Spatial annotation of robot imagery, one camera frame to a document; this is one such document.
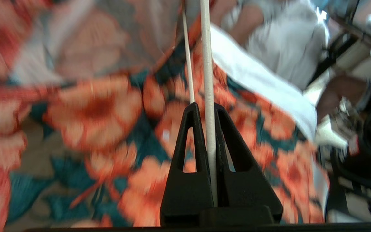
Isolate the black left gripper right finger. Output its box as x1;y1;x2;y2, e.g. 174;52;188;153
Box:
214;103;283;223

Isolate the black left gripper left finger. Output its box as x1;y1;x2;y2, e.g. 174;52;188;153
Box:
160;102;214;226

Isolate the cream wire clothes hanger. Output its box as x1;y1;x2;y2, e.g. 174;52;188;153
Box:
182;0;218;207

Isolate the orange floral short-sleeve shirt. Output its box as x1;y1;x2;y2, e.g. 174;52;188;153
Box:
0;0;329;226

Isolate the seated person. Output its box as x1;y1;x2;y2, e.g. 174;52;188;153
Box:
211;0;331;91

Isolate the white sheeted bed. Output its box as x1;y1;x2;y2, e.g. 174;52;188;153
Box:
210;24;329;207

